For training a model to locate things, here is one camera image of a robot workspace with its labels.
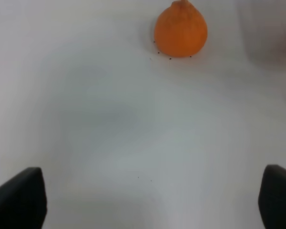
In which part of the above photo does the orange with knobbed top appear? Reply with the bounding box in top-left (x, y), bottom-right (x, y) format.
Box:
top-left (153, 0), bottom-right (208, 58)

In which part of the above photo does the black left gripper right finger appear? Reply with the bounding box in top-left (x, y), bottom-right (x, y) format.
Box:
top-left (258, 165), bottom-right (286, 229)

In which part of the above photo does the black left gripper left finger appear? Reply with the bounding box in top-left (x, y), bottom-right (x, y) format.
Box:
top-left (0, 167), bottom-right (47, 229)

